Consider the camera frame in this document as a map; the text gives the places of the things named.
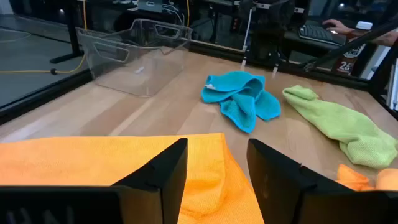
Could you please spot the small white device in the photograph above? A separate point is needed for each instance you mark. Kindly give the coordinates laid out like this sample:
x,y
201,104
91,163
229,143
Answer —
x,y
363,25

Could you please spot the clear plastic bin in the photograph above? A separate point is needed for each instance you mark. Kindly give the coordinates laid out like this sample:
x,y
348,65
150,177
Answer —
x,y
140,71

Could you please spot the black computer keyboard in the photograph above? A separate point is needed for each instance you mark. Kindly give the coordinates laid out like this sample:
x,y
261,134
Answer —
x,y
320,33

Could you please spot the green microfiber towel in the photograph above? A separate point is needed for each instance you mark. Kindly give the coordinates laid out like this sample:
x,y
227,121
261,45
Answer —
x,y
342,124

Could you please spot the person's forearm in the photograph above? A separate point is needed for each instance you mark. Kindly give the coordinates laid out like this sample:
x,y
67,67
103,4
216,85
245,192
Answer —
x,y
387,39

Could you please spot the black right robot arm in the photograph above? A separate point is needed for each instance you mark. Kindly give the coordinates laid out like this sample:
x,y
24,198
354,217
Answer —
x,y
267,31

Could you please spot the brown printed canister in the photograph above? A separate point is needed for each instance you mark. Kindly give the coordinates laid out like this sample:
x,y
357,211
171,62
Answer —
x,y
348,60

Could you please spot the orange microfiber towel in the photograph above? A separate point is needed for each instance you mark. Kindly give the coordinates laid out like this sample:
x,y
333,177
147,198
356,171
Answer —
x,y
93,161
351,179

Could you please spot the person's hand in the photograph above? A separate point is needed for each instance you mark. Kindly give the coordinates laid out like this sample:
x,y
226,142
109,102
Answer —
x,y
337,26

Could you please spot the black desk leg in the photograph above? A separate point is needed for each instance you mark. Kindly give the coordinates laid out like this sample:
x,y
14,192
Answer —
x,y
73,31

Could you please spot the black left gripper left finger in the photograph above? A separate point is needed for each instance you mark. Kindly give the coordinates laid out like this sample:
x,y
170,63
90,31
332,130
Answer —
x,y
164,174

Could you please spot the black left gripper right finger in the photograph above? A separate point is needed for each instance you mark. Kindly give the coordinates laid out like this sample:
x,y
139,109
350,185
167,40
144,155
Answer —
x,y
273,180

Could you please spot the black diagonal frame strut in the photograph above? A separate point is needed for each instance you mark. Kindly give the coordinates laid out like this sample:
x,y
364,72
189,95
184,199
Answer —
x,y
351,45

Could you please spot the blue microfiber towel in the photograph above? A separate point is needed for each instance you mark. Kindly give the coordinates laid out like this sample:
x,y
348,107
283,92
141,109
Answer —
x,y
239,102

